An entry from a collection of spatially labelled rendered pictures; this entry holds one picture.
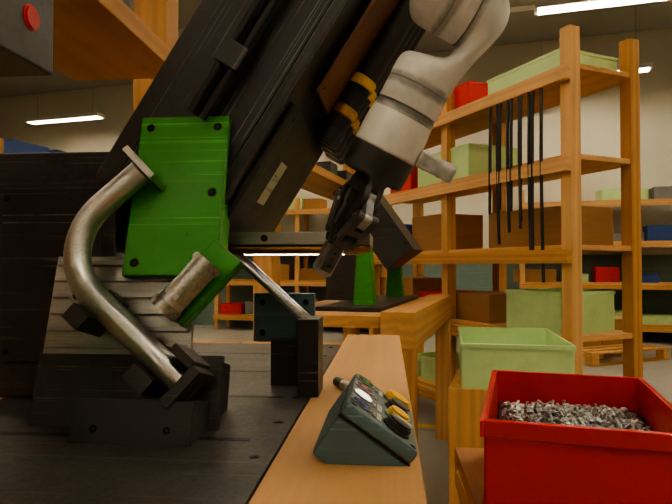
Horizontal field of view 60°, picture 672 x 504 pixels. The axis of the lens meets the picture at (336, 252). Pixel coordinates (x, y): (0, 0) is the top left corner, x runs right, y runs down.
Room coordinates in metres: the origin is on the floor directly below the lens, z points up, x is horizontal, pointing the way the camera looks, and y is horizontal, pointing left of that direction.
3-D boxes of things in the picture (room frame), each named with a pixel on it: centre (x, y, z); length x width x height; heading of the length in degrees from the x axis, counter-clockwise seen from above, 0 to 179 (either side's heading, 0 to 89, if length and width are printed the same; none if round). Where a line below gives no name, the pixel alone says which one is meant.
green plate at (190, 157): (0.75, 0.19, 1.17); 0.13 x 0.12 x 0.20; 175
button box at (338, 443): (0.61, -0.03, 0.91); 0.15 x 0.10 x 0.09; 175
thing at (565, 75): (4.04, -0.92, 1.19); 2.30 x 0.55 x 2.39; 24
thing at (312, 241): (0.90, 0.14, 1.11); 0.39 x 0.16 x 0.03; 85
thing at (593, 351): (6.87, -3.14, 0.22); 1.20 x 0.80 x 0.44; 113
